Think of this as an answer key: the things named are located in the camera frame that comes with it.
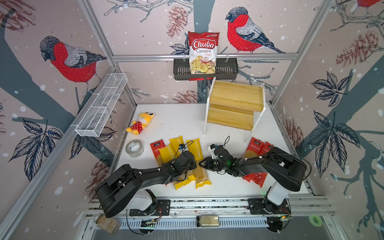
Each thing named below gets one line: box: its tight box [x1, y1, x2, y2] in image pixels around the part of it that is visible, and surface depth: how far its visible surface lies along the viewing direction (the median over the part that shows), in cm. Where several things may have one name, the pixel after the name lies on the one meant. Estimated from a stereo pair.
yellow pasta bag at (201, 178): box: [185, 138, 212, 189], surface depth 85 cm
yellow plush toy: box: [125, 112, 155, 135], surface depth 105 cm
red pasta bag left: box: [150, 139, 166, 168], surface depth 96 cm
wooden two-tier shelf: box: [203, 77, 266, 143], surface depth 85 cm
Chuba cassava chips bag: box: [188, 31, 220, 75], surface depth 87 cm
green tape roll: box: [309, 214, 323, 227], surface depth 71 cm
